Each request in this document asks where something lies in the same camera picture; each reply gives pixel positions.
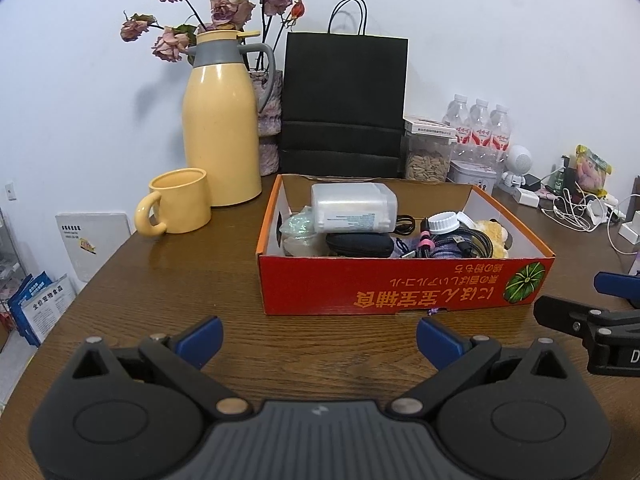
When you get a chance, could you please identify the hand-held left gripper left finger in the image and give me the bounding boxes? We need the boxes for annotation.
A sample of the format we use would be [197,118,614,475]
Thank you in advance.
[70,316,253,417]

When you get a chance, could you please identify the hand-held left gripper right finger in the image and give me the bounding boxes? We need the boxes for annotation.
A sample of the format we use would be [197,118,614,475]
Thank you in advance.
[387,316,576,417]

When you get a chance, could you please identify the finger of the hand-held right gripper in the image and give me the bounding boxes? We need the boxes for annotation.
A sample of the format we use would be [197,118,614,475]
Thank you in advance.
[594,271,640,308]
[532,295,640,346]

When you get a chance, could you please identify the red cardboard box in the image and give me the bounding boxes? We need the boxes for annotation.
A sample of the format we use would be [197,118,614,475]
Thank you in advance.
[256,174,557,317]

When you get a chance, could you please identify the grey braided cable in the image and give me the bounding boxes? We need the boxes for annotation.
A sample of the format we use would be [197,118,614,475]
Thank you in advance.
[417,227,506,261]

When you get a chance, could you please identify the yellow plush toy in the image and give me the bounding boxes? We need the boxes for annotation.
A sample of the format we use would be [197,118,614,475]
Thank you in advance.
[472,219,516,253]

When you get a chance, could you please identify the white ribbed jar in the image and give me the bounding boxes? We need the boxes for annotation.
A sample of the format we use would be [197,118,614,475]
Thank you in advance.
[426,211,460,235]

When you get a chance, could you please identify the navy zip case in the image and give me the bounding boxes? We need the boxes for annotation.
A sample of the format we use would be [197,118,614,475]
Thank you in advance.
[325,232,397,258]

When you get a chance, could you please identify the iridescent mesh pouf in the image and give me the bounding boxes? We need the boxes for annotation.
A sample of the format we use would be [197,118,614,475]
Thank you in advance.
[280,211,321,256]

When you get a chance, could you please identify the translucent plastic box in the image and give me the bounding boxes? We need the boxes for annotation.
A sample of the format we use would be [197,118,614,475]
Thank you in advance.
[310,182,399,235]

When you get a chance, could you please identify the yellow snack packet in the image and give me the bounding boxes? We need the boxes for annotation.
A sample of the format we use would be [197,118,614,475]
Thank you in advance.
[574,145,613,198]

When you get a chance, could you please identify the yellow mug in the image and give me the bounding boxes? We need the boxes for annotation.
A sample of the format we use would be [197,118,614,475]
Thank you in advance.
[134,167,212,237]

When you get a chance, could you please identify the blue white packet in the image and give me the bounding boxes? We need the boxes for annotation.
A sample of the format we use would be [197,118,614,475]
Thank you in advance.
[7,271,51,336]
[22,274,77,347]

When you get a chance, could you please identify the white panel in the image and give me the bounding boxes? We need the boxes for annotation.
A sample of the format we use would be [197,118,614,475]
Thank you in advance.
[55,211,133,281]

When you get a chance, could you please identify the white robot figure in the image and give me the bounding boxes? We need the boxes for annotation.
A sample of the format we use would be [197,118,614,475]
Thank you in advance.
[501,145,533,190]

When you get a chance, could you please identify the silver metal tin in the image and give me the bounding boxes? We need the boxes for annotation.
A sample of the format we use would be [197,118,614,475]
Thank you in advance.
[447,160,498,196]

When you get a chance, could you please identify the clear seed container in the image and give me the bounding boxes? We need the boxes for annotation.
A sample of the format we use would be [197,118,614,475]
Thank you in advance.
[402,115,453,183]

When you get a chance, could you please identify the clear water bottle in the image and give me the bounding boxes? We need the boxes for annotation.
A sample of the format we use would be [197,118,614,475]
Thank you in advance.
[442,94,472,161]
[469,98,493,161]
[489,104,513,166]

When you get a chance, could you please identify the yellow thermos jug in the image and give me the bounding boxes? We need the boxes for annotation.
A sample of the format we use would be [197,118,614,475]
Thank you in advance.
[182,30,277,207]

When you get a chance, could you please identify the pink knitted vase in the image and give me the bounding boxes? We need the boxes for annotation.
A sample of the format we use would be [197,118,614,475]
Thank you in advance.
[250,70,285,177]

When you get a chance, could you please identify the black paper bag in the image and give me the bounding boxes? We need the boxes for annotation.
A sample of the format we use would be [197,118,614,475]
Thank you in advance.
[279,0,408,179]

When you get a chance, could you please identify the dried pink roses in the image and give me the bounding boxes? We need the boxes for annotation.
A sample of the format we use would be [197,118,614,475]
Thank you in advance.
[120,0,306,63]

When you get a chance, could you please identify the white tangled cables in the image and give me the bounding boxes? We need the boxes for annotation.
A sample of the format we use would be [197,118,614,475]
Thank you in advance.
[540,190,601,233]

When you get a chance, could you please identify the wire storage rack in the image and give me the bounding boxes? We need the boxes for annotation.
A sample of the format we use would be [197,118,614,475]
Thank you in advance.
[0,207,26,331]

